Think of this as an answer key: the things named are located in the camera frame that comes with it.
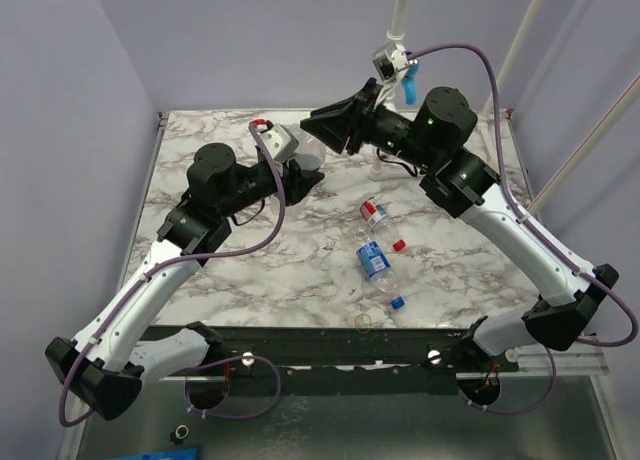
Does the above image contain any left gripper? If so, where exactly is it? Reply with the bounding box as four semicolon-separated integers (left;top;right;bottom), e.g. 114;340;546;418
220;152;326;219

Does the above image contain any blue label bottle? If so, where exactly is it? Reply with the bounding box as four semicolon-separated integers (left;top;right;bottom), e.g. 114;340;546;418
291;129;326;171
356;241;405;310

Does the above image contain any large clear juice bottle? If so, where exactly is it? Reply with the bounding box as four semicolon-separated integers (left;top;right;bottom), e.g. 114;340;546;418
270;124;326;221

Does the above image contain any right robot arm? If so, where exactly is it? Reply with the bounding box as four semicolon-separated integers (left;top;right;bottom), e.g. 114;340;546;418
300;79;619;372

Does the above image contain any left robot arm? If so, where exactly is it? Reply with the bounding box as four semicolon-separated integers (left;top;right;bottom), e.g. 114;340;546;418
45;143;324;420

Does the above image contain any red label bottle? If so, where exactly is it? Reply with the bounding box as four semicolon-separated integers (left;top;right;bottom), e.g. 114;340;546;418
359;197;406;252

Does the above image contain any blue faucet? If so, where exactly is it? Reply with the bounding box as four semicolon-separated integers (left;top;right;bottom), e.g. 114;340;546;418
401;59;419;105

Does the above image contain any rubber band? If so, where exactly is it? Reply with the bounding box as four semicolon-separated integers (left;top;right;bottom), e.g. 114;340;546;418
354;313;373;333

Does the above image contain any blue box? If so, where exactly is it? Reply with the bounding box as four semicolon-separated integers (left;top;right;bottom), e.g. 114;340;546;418
110;447;201;460

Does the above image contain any white PVC pipe frame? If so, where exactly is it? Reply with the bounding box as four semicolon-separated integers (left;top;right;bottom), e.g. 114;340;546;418
368;0;551;221

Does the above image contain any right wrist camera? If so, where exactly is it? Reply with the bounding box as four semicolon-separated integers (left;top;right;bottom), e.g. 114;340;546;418
372;43;411;99

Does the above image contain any aluminium rail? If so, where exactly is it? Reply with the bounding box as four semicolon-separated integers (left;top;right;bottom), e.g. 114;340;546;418
79;335;609;382

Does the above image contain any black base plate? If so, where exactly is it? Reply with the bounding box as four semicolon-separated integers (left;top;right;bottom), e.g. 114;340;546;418
139;324;521;399

